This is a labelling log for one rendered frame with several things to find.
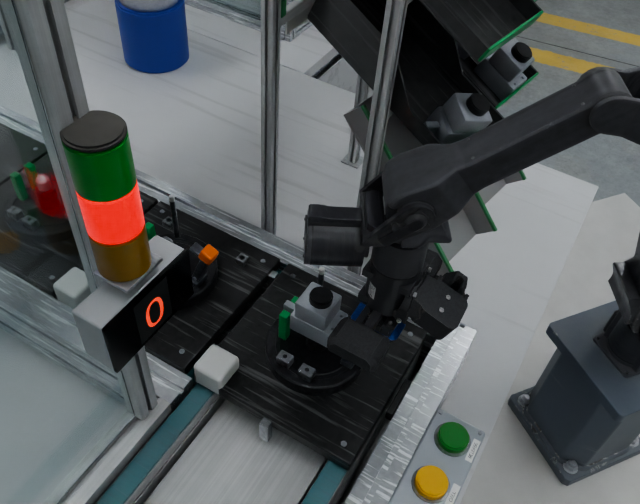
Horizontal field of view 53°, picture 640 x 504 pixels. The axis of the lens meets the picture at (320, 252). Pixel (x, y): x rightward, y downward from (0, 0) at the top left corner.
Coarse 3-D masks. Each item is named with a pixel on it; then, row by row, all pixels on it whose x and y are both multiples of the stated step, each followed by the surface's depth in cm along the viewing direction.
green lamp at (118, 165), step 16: (128, 144) 51; (80, 160) 49; (96, 160) 49; (112, 160) 50; (128, 160) 51; (80, 176) 50; (96, 176) 50; (112, 176) 51; (128, 176) 52; (80, 192) 52; (96, 192) 51; (112, 192) 52; (128, 192) 53
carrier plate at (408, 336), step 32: (288, 288) 98; (256, 320) 93; (256, 352) 90; (416, 352) 92; (256, 384) 86; (352, 384) 87; (384, 384) 88; (256, 416) 85; (288, 416) 83; (320, 416) 84; (352, 416) 84; (320, 448) 81; (352, 448) 81
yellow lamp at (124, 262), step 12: (144, 228) 58; (132, 240) 57; (144, 240) 58; (96, 252) 57; (108, 252) 56; (120, 252) 57; (132, 252) 57; (144, 252) 59; (96, 264) 59; (108, 264) 58; (120, 264) 58; (132, 264) 58; (144, 264) 60; (108, 276) 59; (120, 276) 59; (132, 276) 59
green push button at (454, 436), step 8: (448, 424) 84; (456, 424) 84; (440, 432) 83; (448, 432) 83; (456, 432) 83; (464, 432) 83; (440, 440) 82; (448, 440) 82; (456, 440) 82; (464, 440) 82; (448, 448) 82; (456, 448) 82; (464, 448) 82
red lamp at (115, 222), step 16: (80, 208) 54; (96, 208) 53; (112, 208) 53; (128, 208) 54; (96, 224) 54; (112, 224) 54; (128, 224) 55; (144, 224) 58; (96, 240) 56; (112, 240) 55; (128, 240) 56
